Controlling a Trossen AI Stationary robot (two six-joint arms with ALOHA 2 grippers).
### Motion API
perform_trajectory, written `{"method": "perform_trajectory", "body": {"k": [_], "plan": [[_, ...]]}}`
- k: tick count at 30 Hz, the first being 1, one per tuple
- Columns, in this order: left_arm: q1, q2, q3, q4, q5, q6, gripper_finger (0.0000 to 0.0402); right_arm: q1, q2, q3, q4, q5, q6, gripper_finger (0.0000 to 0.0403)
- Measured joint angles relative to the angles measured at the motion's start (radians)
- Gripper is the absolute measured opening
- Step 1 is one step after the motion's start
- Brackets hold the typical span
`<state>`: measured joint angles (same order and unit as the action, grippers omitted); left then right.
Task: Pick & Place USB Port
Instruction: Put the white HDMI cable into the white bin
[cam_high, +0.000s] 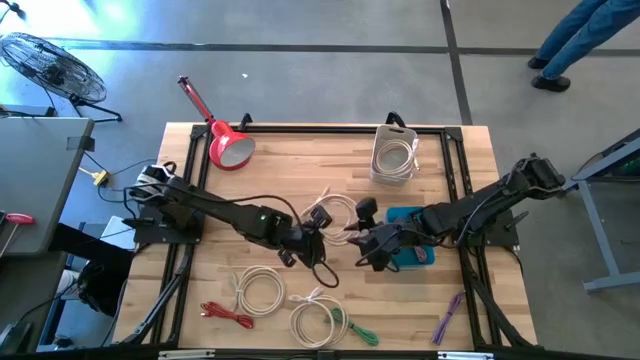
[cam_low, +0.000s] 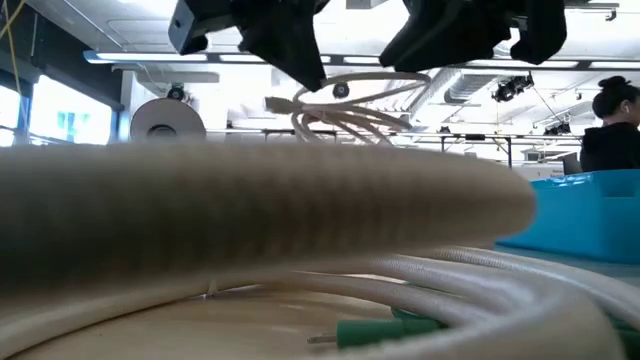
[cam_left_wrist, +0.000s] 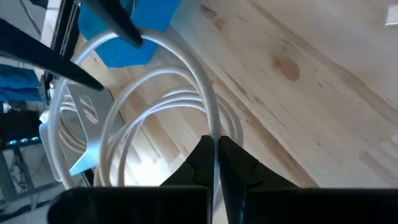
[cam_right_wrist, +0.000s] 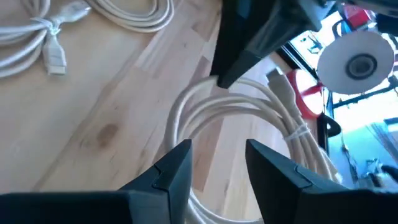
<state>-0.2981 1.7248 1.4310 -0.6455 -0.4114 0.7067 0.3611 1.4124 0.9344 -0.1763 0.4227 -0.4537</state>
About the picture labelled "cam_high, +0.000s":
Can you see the black table clamp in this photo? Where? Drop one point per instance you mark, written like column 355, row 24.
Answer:
column 246, row 122
column 397, row 119

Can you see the blue plastic bin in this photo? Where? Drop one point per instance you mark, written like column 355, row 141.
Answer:
column 400, row 214

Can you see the grey side table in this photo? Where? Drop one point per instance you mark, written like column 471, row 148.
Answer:
column 35, row 180

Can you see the black aluminium table frame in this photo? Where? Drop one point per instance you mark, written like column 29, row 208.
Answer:
column 325, row 129

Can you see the person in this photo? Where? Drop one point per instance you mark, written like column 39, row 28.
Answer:
column 575, row 40
column 105, row 285

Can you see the white paper sheet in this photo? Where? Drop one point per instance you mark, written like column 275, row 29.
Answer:
column 114, row 232

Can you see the black floor fan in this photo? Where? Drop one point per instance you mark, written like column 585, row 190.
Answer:
column 52, row 67

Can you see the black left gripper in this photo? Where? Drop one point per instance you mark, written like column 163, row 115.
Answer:
column 305, row 245

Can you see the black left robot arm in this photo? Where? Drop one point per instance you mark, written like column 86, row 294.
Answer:
column 225, row 212

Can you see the red desk lamp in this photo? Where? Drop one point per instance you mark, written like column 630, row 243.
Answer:
column 225, row 140

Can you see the white plastic bin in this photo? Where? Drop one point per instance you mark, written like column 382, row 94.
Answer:
column 382, row 179

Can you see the grey metal table frame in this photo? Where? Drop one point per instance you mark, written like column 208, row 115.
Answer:
column 597, row 235

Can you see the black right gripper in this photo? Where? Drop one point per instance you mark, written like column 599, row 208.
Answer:
column 382, row 245

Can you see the yellow power plug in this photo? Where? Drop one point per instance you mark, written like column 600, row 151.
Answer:
column 101, row 177

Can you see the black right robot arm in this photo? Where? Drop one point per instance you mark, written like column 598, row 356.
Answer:
column 475, row 205

